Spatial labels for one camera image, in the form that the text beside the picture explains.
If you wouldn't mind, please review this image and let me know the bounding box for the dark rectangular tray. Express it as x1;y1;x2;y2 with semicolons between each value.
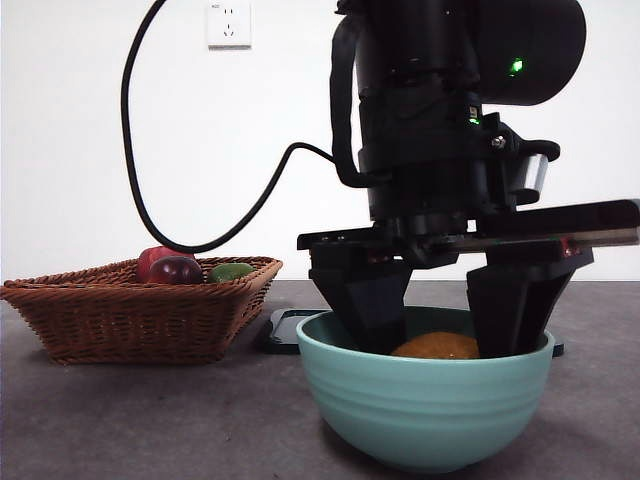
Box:
255;308;566;357

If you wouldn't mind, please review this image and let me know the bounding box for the orange-brown kiwi fruit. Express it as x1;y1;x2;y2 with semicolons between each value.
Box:
390;330;481;360

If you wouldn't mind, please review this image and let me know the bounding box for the white wall socket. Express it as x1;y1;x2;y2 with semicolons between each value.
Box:
207;1;253;50

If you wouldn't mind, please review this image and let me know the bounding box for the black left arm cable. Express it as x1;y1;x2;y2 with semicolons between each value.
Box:
120;0;346;255

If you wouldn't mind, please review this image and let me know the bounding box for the green avocado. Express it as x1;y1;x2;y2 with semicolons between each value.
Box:
206;262;256;285

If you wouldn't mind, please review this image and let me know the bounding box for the dark purple round fruit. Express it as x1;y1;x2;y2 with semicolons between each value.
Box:
148;255;205;286

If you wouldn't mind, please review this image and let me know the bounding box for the red bell pepper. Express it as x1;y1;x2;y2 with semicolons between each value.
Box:
135;245;196;284

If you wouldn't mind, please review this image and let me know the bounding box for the teal ribbed bowl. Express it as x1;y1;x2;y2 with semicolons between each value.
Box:
295;305;556;475

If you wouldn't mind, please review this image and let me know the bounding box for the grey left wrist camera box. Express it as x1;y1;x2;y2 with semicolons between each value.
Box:
517;149;552;195

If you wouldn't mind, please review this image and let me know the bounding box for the brown wicker basket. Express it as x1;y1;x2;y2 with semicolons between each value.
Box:
0;255;285;366

